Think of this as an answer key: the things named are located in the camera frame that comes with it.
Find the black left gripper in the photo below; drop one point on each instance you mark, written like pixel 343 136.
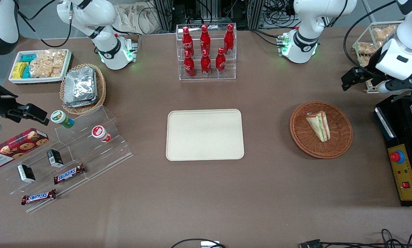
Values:
pixel 371 66

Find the triangle sandwich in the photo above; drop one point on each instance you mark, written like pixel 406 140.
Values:
pixel 318 125

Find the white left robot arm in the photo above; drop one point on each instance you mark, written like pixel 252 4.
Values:
pixel 307 20

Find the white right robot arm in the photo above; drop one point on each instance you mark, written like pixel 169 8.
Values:
pixel 88 15

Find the white rectangular snack tray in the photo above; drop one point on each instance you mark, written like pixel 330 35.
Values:
pixel 16 81

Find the brown round wicker basket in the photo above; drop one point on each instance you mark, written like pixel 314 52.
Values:
pixel 340 137

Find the light wicker basket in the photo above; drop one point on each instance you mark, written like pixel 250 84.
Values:
pixel 101 86

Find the beige plastic tray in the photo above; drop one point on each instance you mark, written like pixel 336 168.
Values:
pixel 205 135

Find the clear bag of pastries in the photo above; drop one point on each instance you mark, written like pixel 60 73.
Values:
pixel 366 48
pixel 364 61
pixel 384 33

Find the green lidded snack cup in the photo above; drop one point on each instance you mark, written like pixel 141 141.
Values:
pixel 62 119

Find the red tartan cookie box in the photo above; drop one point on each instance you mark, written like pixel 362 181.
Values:
pixel 16 148

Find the teal snack pack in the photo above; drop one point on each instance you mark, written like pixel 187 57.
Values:
pixel 29 58
pixel 26 72

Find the yellow snack pack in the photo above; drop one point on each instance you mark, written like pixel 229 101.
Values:
pixel 18 70

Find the small black box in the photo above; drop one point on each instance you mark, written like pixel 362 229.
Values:
pixel 55 158
pixel 26 173

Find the clear bag of crackers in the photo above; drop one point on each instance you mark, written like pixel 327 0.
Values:
pixel 47 63

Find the silver foil packs stack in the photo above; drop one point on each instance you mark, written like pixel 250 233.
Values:
pixel 80 88

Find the clear acrylic stepped display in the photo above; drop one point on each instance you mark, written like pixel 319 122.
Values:
pixel 88 151

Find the brown snickers bar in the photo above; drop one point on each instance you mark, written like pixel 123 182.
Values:
pixel 39 197
pixel 69 174

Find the red lidded snack cup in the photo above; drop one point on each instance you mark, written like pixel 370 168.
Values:
pixel 101 133

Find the black machine with yellow panel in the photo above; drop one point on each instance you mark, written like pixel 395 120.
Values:
pixel 403 137

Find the red emergency stop button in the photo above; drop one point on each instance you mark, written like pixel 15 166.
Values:
pixel 397 156

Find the clear acrylic bottle rack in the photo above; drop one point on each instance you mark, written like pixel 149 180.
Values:
pixel 231 69

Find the red cola bottle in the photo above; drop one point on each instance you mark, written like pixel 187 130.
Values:
pixel 187 41
pixel 204 39
pixel 220 62
pixel 206 63
pixel 229 39
pixel 189 66

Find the beige cloth bag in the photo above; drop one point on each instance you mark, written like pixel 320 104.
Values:
pixel 137 17

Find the small white device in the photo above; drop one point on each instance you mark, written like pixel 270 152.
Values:
pixel 210 244

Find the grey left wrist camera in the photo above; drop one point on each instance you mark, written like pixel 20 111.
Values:
pixel 384 88

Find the aluminium frame post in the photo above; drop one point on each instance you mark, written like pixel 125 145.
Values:
pixel 162 15

